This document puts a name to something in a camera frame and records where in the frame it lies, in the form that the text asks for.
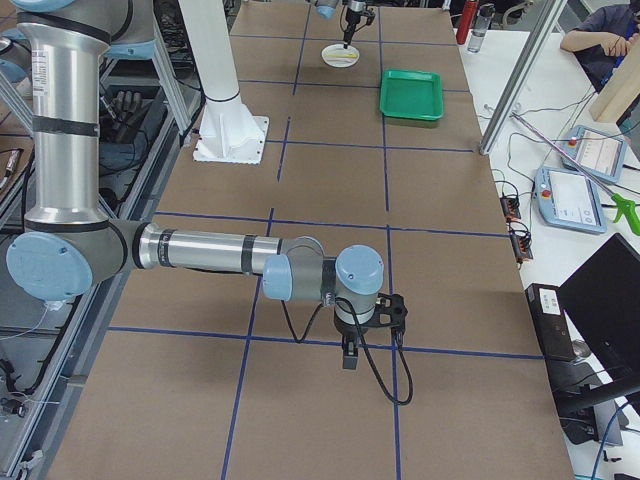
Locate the aluminium frame post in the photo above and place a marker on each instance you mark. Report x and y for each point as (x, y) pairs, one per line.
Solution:
(532, 48)

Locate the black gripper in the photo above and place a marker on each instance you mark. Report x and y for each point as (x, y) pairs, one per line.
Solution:
(349, 330)
(353, 16)

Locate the green plastic tray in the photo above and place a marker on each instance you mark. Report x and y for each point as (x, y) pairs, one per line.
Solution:
(411, 95)

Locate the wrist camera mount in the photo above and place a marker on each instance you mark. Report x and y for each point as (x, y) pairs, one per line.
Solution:
(390, 312)

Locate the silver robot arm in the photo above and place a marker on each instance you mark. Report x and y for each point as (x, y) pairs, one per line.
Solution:
(69, 244)
(327, 8)

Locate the near blue teach pendant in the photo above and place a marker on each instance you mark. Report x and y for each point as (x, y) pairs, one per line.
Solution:
(567, 199)

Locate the red cylinder bottle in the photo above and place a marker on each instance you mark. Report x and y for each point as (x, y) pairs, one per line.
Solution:
(466, 19)

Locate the black computer monitor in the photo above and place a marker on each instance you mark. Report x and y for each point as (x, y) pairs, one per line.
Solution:
(601, 299)

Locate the yellow plastic spoon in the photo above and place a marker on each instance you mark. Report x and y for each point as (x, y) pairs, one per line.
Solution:
(341, 57)

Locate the blue teach pendant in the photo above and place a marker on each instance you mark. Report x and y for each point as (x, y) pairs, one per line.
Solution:
(567, 199)
(601, 153)

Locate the far blue teach pendant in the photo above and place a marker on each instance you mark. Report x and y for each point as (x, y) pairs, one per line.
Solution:
(601, 153)

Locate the orange black connector block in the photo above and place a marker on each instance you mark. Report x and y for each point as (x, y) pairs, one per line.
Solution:
(510, 203)

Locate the white round plate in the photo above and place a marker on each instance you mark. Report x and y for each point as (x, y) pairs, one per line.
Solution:
(338, 47)

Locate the wooden beam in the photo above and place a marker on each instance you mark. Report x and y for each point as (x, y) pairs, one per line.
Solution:
(620, 91)

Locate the black box device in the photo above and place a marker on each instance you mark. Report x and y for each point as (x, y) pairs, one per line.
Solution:
(550, 322)

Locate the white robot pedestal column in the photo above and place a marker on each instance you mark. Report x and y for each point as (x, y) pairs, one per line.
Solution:
(228, 131)

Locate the person in blue shirt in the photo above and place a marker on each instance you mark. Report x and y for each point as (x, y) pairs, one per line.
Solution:
(603, 40)

